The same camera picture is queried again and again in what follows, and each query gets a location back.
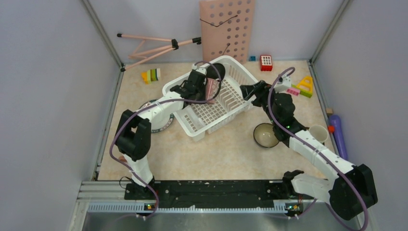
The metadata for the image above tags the pink pegboard panel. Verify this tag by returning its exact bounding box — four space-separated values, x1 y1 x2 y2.
199 0 256 64

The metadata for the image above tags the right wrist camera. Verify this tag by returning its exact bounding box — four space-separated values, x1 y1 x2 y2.
274 76 292 93

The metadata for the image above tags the white plastic dish rack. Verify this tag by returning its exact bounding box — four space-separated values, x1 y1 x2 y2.
159 55 257 141

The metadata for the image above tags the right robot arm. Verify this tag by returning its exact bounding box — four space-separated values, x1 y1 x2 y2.
240 80 378 220

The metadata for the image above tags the yellow toy triangle block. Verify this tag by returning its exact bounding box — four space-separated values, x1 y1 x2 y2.
296 76 314 93

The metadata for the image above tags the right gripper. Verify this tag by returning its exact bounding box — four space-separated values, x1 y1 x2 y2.
241 80 282 126

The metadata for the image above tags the white plate green rim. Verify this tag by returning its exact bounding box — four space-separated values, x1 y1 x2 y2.
139 99 175 133

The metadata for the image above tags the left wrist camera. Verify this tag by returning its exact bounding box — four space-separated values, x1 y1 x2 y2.
191 64 207 75

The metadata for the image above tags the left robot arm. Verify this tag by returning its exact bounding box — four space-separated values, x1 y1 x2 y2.
113 68 207 199

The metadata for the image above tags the pink mug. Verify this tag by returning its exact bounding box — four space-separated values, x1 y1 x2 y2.
205 78 219 104

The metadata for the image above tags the striped toy block stack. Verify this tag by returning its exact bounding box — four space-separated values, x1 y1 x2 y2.
141 68 161 84

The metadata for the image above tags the purple toy handle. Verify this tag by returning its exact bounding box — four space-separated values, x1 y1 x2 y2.
329 115 348 160

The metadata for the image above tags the small red toy ball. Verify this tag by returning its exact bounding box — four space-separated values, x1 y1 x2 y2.
328 125 335 133

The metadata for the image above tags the red toy block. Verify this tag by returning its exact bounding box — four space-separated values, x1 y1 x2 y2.
259 55 273 71

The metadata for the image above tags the pink folding tripod stand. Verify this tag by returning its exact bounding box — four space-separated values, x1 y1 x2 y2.
116 33 202 72

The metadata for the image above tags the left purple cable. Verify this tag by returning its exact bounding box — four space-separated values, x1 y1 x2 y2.
109 61 223 220

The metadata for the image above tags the cream cup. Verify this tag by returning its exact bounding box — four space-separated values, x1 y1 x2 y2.
308 125 329 143

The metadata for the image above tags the small wooden cube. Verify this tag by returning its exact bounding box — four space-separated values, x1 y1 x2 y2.
325 108 334 116

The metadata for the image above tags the dark bowl beige inside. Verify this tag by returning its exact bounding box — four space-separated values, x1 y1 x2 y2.
253 123 280 148

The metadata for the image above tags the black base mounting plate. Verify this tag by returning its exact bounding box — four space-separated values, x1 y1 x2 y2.
125 180 311 201

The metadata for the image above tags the green toy brick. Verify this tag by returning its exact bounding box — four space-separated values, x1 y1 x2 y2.
292 84 313 98

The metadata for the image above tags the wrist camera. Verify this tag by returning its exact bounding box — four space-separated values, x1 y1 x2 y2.
191 64 207 75
274 76 292 93

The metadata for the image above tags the pink toy brick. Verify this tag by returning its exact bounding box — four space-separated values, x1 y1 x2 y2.
286 88 301 96

